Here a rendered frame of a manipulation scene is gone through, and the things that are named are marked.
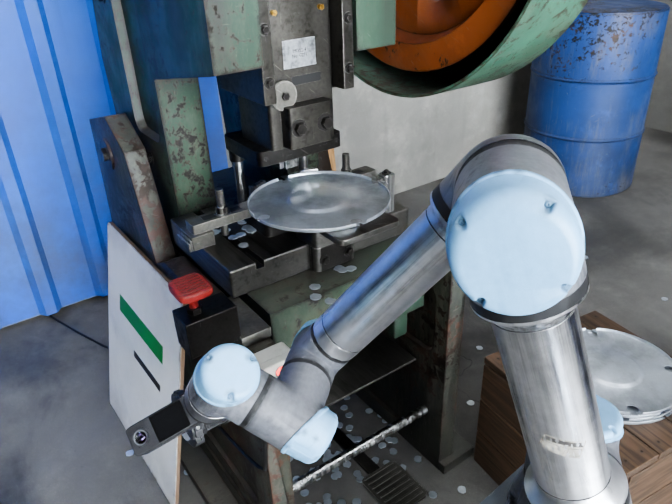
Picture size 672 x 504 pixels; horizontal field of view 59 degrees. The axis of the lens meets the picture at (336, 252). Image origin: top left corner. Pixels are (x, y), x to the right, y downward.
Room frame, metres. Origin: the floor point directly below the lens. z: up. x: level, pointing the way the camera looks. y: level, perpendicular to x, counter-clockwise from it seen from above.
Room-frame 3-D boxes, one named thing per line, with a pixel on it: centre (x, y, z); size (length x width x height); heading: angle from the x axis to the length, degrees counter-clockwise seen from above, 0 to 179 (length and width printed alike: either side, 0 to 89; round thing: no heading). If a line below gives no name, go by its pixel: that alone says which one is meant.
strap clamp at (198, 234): (1.12, 0.24, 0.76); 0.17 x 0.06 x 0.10; 124
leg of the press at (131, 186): (1.18, 0.40, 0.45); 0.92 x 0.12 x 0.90; 34
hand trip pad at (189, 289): (0.84, 0.24, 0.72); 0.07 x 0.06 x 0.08; 34
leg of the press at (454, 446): (1.48, -0.04, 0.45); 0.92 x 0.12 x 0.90; 34
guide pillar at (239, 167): (1.22, 0.20, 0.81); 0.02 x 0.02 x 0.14
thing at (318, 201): (1.11, 0.03, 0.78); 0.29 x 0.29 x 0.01
